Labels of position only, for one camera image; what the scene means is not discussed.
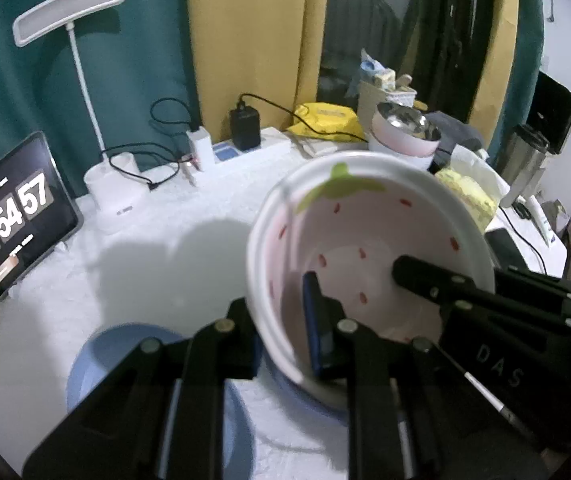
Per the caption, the yellow curtain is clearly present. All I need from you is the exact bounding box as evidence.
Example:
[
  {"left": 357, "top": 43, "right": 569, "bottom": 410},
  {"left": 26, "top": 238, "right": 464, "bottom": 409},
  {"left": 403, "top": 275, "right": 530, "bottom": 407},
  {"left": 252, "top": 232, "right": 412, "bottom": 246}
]
[
  {"left": 186, "top": 0, "right": 333, "bottom": 143},
  {"left": 465, "top": 0, "right": 523, "bottom": 133}
]

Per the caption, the white desk lamp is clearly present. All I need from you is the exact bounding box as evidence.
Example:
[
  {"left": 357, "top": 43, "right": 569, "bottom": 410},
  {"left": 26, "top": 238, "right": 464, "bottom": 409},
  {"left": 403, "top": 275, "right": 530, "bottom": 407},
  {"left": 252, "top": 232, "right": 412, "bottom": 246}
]
[{"left": 13, "top": 0, "right": 154, "bottom": 233}]

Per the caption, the blue white plastic packet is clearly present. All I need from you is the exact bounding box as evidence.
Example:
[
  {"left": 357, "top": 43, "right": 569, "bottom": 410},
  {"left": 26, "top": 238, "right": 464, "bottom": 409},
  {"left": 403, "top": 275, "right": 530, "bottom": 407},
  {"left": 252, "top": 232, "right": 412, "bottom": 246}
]
[{"left": 359, "top": 49, "right": 397, "bottom": 92}]

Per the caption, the white power strip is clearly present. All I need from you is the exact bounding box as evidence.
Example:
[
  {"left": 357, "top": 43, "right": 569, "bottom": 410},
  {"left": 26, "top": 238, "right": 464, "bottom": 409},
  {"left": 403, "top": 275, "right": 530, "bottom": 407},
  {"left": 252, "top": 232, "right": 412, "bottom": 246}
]
[{"left": 186, "top": 126, "right": 296, "bottom": 186}]

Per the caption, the grey cloth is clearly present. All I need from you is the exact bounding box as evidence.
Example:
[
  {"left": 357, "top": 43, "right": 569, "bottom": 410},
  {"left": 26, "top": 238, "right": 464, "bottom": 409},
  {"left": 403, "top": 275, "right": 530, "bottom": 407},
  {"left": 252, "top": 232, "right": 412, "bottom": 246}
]
[{"left": 425, "top": 111, "right": 489, "bottom": 171}]

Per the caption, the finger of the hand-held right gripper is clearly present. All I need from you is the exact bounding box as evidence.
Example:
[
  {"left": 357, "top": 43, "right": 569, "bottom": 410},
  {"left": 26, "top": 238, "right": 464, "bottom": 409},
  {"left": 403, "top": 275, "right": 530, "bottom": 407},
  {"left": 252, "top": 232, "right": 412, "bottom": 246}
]
[
  {"left": 392, "top": 255, "right": 571, "bottom": 334},
  {"left": 494, "top": 266, "right": 571, "bottom": 319}
]

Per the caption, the black monitor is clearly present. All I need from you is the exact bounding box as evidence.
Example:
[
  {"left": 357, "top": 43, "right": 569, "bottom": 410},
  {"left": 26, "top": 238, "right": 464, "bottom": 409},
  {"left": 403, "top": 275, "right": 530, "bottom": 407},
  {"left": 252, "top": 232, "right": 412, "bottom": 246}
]
[{"left": 524, "top": 71, "right": 571, "bottom": 156}]

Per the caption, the white charger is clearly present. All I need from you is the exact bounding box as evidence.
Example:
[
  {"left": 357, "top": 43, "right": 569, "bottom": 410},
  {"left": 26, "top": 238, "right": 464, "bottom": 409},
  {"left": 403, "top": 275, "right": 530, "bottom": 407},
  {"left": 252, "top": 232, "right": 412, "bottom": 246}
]
[{"left": 187, "top": 129, "right": 215, "bottom": 171}]

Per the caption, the yellow packet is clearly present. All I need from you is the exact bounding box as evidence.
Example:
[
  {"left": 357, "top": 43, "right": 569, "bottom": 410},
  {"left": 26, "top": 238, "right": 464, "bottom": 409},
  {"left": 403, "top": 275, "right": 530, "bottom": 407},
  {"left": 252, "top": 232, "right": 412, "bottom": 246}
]
[{"left": 287, "top": 102, "right": 366, "bottom": 142}]

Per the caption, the large blue bowl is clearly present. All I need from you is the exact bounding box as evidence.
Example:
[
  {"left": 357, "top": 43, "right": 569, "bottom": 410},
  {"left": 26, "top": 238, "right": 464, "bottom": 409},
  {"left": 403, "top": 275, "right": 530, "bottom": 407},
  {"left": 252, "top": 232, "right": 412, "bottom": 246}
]
[{"left": 66, "top": 323, "right": 351, "bottom": 480}]

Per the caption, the pink strawberry pattern bowl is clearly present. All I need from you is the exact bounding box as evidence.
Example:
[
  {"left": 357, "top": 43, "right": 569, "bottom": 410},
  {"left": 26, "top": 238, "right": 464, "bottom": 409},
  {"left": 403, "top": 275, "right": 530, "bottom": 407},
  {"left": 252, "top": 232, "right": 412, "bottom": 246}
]
[{"left": 246, "top": 151, "right": 496, "bottom": 411}]

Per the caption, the black cable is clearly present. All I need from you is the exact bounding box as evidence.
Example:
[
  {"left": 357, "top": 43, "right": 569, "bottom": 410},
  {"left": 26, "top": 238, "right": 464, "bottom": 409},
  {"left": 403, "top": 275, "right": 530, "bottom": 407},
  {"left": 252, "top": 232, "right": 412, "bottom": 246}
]
[
  {"left": 498, "top": 200, "right": 551, "bottom": 276},
  {"left": 102, "top": 97, "right": 201, "bottom": 192},
  {"left": 238, "top": 92, "right": 371, "bottom": 143}
]

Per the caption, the black smartphone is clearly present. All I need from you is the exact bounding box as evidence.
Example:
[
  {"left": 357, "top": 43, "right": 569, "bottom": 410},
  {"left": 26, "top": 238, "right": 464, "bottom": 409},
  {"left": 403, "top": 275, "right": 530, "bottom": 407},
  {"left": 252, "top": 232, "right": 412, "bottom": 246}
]
[{"left": 485, "top": 227, "right": 529, "bottom": 271}]

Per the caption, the steel bowl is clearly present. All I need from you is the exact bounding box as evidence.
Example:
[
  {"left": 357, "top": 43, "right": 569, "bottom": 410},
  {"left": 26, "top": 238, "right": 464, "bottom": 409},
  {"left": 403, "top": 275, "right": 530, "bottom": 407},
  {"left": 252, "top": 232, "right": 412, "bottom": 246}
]
[{"left": 375, "top": 101, "right": 442, "bottom": 143}]

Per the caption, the tablet showing clock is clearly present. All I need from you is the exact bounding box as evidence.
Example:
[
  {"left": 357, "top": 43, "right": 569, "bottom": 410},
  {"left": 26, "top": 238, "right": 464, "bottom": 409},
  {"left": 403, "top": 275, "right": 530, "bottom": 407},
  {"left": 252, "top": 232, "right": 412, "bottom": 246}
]
[{"left": 0, "top": 131, "right": 85, "bottom": 302}]

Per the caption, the yellow sponge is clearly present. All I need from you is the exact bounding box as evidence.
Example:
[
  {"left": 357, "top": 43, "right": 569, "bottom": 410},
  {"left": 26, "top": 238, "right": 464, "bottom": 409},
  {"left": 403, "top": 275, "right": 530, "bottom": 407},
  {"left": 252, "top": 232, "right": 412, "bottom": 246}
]
[{"left": 433, "top": 144, "right": 511, "bottom": 233}]

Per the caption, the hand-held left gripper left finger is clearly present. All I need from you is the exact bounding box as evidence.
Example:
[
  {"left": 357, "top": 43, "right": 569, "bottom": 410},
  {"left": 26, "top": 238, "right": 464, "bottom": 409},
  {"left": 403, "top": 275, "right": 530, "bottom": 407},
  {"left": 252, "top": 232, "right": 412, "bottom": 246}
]
[{"left": 23, "top": 297, "right": 261, "bottom": 480}]

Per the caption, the black charger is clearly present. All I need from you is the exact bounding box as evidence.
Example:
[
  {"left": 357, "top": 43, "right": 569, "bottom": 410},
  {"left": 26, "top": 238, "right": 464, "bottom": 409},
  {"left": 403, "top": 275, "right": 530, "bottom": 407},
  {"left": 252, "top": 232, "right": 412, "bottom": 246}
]
[{"left": 229, "top": 106, "right": 262, "bottom": 152}]

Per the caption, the steel thermos bottle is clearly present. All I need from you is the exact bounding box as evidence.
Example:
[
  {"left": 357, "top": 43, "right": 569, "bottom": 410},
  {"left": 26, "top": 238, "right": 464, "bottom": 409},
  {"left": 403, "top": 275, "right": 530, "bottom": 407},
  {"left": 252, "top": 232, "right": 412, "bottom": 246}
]
[{"left": 493, "top": 124, "right": 550, "bottom": 208}]

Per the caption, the white blue tube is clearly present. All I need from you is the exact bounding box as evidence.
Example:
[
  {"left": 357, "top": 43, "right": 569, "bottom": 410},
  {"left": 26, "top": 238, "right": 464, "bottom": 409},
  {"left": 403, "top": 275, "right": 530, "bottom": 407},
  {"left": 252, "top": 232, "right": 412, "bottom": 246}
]
[{"left": 528, "top": 195, "right": 559, "bottom": 247}]

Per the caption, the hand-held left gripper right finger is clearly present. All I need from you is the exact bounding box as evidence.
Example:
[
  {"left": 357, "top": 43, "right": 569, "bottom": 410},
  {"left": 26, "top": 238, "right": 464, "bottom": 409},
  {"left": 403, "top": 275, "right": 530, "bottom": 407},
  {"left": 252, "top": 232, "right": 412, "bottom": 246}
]
[{"left": 303, "top": 271, "right": 549, "bottom": 480}]

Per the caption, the dark chair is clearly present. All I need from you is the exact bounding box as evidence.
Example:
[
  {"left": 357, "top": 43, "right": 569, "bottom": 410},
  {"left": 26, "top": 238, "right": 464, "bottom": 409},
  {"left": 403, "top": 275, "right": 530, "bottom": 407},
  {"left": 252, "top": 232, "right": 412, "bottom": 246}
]
[{"left": 324, "top": 0, "right": 401, "bottom": 81}]

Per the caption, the green curtain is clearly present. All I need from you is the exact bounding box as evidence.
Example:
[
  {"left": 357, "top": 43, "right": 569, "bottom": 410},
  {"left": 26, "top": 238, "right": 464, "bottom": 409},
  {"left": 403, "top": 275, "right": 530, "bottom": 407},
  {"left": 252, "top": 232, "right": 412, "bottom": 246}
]
[
  {"left": 0, "top": 0, "right": 201, "bottom": 201},
  {"left": 493, "top": 0, "right": 546, "bottom": 136}
]

